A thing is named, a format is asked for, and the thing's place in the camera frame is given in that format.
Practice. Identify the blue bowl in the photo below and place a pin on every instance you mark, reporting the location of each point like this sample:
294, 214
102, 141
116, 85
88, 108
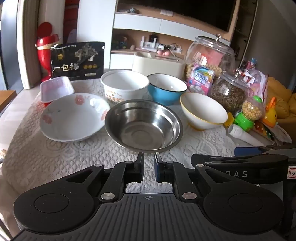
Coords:
161, 95

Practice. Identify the red figurine bottle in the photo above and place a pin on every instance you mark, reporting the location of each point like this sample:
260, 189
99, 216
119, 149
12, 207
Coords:
45, 58

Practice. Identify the clear bag of pink trinkets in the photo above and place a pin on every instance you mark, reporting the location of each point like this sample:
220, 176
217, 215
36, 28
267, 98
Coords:
256, 81

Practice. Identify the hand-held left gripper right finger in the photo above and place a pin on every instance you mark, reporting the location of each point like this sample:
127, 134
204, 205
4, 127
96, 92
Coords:
159, 169

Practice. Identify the yellow duck toy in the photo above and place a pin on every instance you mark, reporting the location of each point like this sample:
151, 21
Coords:
269, 115

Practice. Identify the cream storage box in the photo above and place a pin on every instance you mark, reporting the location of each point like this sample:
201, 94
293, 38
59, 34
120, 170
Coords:
157, 67

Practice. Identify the television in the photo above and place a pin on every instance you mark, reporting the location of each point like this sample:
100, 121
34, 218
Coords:
185, 11

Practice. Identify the pink plastic tray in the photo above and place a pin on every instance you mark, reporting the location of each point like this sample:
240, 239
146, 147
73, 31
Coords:
55, 89

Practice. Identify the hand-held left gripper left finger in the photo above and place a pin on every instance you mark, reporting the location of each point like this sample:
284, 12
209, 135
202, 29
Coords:
139, 169

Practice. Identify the white tube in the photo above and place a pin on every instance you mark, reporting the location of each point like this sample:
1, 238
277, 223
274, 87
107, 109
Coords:
242, 135

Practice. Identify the white lace tablecloth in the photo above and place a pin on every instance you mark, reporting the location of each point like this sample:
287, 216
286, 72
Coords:
69, 162

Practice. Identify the small glass jar dark contents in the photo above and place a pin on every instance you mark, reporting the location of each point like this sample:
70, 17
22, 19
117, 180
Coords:
227, 95

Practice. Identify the large glass snack jar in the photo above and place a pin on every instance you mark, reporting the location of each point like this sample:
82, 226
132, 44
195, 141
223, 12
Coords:
208, 53

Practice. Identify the green gumball dispenser toy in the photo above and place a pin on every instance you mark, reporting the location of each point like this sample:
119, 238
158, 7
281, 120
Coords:
252, 111

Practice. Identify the wooden stool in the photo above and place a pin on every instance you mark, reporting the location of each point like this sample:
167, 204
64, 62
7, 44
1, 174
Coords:
7, 99

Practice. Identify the stainless steel bowl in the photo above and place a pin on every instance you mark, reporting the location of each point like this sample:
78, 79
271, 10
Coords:
143, 125

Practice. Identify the white floral plate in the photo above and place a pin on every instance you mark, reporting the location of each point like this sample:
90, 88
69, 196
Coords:
69, 120

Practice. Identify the pink candy packet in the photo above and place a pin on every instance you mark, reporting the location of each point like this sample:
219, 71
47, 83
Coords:
200, 78

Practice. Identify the yellow plush toy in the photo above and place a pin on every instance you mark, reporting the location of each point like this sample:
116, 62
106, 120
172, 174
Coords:
279, 92

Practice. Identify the black snack pouch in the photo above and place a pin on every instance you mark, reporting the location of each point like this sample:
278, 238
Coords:
69, 67

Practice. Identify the small yellow toy piece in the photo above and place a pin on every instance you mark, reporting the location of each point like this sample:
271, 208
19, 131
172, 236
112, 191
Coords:
229, 119

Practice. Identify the white wooden television cabinet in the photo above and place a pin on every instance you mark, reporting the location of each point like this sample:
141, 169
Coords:
138, 23

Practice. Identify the colourful printed cards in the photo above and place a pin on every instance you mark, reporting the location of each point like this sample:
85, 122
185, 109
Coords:
272, 133

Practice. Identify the large white printed bowl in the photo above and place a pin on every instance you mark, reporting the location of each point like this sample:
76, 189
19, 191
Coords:
124, 81

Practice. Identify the white yellow-rimmed bowl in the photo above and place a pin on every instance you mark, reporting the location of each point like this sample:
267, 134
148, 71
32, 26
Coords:
201, 111

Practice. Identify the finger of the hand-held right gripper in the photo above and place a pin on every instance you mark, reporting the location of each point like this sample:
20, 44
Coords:
231, 159
249, 151

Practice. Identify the white power strip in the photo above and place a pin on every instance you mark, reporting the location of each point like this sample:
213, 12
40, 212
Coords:
173, 47

